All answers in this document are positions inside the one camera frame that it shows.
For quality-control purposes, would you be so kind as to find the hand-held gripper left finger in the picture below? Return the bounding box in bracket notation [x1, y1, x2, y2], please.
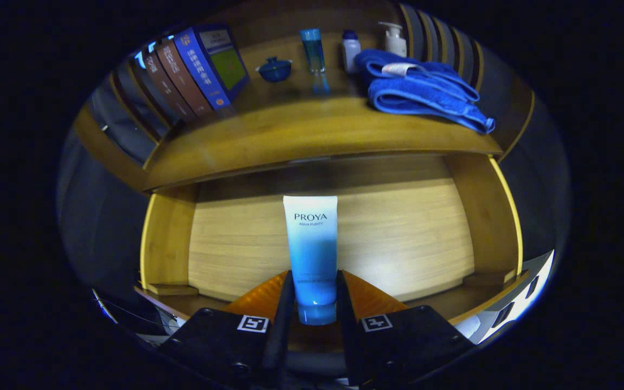
[160, 270, 296, 388]

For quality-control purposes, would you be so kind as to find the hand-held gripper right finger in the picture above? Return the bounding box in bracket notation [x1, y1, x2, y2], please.
[335, 269, 475, 386]

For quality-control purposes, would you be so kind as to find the blue and white tube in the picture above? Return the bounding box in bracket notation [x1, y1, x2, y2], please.
[283, 195, 339, 326]

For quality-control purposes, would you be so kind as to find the wooden drawer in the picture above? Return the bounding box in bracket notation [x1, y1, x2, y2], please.
[133, 153, 525, 353]

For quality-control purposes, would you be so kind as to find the wooden cabinet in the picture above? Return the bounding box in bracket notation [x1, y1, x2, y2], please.
[73, 0, 536, 196]

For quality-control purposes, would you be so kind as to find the white slotted object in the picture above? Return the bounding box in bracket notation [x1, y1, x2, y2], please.
[456, 250, 555, 345]

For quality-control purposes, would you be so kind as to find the blue folded towel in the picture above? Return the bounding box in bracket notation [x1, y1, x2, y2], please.
[354, 49, 497, 135]

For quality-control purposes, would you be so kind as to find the blue lidded teacup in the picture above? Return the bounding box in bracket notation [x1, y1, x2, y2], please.
[256, 56, 294, 83]

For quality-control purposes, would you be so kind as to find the reddish brown book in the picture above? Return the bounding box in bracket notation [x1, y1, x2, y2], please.
[155, 38, 215, 117]

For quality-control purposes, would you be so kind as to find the dark brown book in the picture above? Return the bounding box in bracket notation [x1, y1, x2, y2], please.
[143, 51, 196, 124]

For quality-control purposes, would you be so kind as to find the teal glass bottle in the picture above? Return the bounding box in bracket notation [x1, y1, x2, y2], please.
[300, 28, 330, 95]

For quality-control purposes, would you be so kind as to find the blue book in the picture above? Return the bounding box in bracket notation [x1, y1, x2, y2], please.
[173, 23, 251, 111]

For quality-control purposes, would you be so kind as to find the white bottle with blue cap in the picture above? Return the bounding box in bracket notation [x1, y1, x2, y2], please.
[342, 29, 361, 74]

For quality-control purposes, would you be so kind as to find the white pump bottle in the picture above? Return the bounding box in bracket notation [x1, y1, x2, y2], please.
[378, 22, 407, 57]

